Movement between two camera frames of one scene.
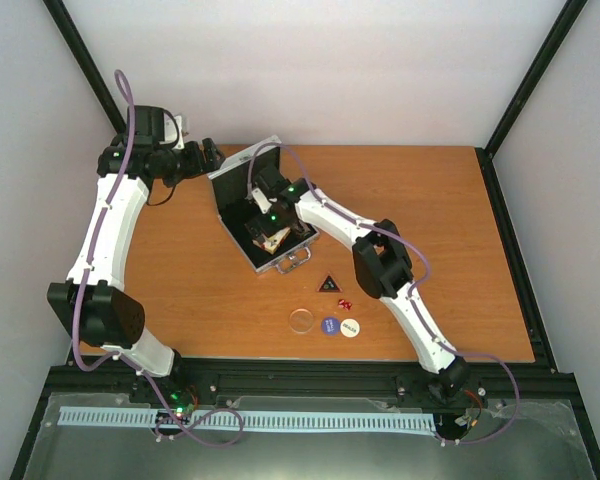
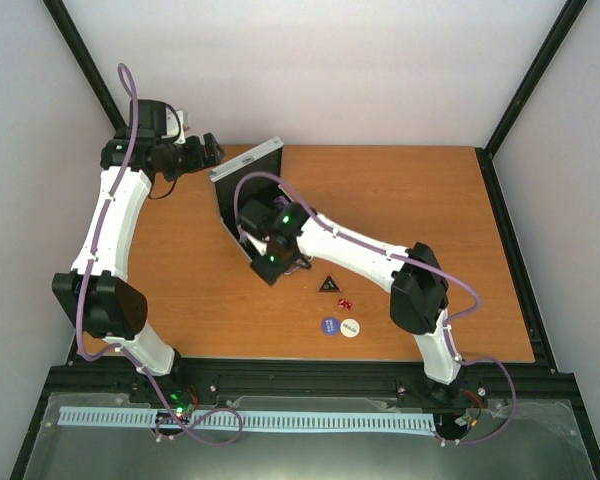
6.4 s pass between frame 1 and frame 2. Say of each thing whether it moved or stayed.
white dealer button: stayed
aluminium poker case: stayed
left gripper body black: stayed
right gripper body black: moved
